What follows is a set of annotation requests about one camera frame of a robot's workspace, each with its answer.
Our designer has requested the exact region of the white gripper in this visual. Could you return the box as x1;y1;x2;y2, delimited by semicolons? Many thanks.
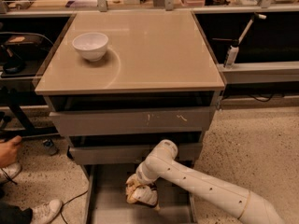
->
135;163;158;185

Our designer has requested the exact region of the grey middle drawer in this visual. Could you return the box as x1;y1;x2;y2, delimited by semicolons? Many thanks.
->
69;143;202;165

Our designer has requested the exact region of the person's hand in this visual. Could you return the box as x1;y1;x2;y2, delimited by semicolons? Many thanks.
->
0;136;21;168

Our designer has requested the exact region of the white ceramic bowl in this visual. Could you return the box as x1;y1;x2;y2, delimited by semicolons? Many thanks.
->
72;33;108;62

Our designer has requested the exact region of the grey drawer cabinet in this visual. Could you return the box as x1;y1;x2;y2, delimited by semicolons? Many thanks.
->
35;9;226;173

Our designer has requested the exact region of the dark trouser leg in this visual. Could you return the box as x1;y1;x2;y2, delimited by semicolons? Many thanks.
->
0;201;33;224

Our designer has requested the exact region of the black floor cable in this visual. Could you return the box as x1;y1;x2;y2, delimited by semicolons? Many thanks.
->
59;189;90;224

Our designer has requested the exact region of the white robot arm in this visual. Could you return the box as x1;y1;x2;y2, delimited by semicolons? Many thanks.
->
135;139;285;224

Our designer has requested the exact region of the grey open bottom drawer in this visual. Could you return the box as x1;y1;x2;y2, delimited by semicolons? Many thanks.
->
83;163;197;224

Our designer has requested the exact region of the white marker bottle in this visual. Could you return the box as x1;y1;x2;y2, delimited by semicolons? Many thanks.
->
223;13;267;68

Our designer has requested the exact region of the grey top drawer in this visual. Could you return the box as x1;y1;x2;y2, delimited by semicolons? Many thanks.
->
50;106;215;136

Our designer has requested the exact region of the white shoe near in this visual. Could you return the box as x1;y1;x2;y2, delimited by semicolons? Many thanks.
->
30;199;63;224

